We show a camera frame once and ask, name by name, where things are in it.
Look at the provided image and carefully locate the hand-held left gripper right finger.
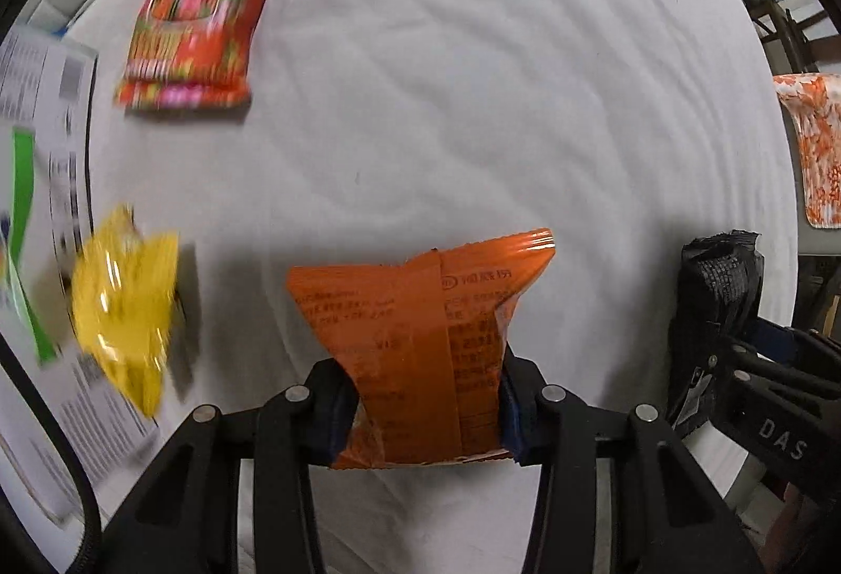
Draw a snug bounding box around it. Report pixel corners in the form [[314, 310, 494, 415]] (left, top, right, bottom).
[[498, 348, 771, 574]]

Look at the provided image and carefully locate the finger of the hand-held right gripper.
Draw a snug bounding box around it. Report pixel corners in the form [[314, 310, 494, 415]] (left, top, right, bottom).
[[704, 337, 841, 425], [747, 321, 841, 379]]

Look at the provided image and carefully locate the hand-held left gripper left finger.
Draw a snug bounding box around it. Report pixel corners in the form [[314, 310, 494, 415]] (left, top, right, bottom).
[[98, 358, 361, 574]]

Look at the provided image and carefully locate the black snack packet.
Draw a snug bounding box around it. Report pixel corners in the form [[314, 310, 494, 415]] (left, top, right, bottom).
[[666, 230, 767, 441]]

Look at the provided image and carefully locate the orange snack packet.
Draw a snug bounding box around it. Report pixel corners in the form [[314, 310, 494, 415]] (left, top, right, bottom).
[[286, 228, 558, 471]]

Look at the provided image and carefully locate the person's right forearm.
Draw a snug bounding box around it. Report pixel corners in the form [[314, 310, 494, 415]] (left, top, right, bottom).
[[762, 480, 841, 574]]

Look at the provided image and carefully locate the orange white patterned cloth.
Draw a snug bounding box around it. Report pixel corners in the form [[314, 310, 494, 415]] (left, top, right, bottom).
[[773, 73, 841, 231]]

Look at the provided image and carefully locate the yellow snack packet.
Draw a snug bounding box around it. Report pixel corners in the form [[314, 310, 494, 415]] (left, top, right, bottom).
[[71, 204, 182, 418]]

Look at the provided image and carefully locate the white tablecloth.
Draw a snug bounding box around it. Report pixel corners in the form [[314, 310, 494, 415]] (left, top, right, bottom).
[[62, 0, 801, 574]]

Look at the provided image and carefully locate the dark wooden chair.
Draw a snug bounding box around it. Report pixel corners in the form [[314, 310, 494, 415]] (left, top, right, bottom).
[[752, 0, 825, 77]]

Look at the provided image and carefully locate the white printed box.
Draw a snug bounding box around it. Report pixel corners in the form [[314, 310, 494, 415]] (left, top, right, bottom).
[[0, 25, 165, 552]]

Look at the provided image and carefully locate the red patterned snack packet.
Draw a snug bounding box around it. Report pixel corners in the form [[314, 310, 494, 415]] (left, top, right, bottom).
[[115, 0, 320, 112]]

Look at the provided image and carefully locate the black cable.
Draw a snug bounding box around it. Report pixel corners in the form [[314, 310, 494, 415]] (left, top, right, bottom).
[[0, 343, 104, 574]]

